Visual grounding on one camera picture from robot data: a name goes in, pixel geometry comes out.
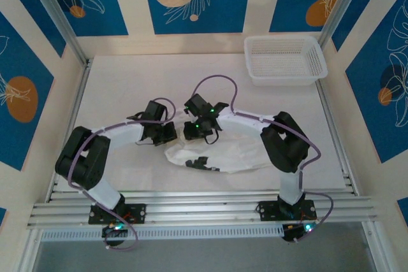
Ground white t-shirt with black print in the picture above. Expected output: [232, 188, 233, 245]
[164, 125, 273, 175]

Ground white plastic mesh basket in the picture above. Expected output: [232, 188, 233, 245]
[244, 35, 329, 87]

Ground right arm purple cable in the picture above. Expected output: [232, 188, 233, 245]
[193, 75, 335, 244]

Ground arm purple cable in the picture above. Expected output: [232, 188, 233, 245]
[68, 97, 177, 252]
[193, 75, 335, 244]

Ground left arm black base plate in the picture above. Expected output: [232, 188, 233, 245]
[88, 203, 147, 225]

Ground aluminium frame cross rails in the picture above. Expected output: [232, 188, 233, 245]
[27, 190, 379, 230]

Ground aluminium side rail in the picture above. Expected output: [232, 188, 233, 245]
[47, 57, 93, 203]
[315, 79, 360, 196]

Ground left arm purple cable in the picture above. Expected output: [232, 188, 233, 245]
[68, 97, 177, 252]

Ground white slotted cable duct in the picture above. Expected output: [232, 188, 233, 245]
[41, 225, 284, 243]

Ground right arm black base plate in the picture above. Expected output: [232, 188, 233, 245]
[257, 200, 317, 222]

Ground aluminium frame post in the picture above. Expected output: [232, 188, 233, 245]
[24, 0, 90, 66]
[318, 0, 367, 50]

